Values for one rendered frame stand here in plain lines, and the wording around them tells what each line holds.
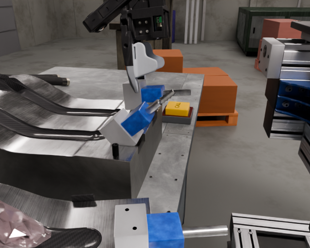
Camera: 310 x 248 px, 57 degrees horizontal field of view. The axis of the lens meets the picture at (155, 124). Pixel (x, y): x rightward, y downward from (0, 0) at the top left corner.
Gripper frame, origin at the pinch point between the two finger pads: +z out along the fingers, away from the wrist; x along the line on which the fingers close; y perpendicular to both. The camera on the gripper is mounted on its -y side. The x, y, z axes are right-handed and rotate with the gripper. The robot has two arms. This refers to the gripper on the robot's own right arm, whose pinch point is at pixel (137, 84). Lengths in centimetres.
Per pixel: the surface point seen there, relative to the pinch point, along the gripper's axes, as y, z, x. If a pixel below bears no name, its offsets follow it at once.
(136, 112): 4.0, 2.0, -15.5
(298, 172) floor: 67, 87, 138
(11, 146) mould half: -16.9, 6.3, -18.2
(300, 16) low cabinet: 161, -27, 540
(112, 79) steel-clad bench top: -25, 5, 52
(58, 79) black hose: -40, 2, 38
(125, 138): 1.8, 6.2, -15.4
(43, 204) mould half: -6.0, 10.7, -27.7
